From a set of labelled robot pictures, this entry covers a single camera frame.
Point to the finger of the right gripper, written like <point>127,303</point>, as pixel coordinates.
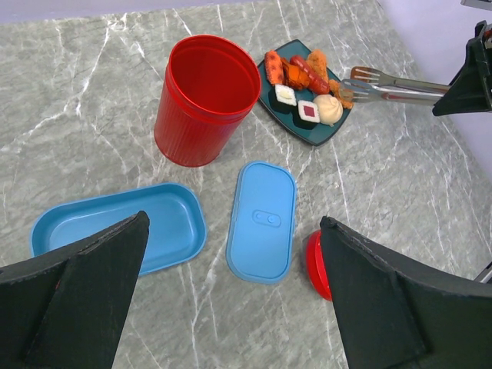
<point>470,89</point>

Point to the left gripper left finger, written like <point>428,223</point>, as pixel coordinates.
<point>67,308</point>

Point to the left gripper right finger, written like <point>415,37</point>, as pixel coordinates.
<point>395,312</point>

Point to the metal food tongs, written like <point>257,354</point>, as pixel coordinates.
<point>370,85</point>

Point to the orange fried nugget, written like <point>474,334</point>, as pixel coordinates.
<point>335,89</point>
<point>317,60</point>

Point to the white steamed bun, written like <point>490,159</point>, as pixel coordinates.
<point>329,108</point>

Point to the red sausage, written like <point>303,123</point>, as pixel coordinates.
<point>316,83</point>

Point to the orange fried nugget back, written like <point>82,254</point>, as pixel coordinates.
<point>317,60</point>

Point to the orange grilled salmon piece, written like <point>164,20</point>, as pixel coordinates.
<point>273,68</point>

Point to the orange fried shrimp piece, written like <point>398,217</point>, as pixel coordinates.
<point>294,76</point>

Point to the blue lunch box lid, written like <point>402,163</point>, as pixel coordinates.
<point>262,223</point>

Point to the red round cup lid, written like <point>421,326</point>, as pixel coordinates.
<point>315,266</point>

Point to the sushi roll red centre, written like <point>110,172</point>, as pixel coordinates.
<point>306,115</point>

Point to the dark teal square plate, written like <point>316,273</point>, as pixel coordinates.
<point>318,135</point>

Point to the sushi roll white centre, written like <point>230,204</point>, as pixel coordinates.
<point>282,99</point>

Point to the red ribbed cup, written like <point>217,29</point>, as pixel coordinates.
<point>210,86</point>

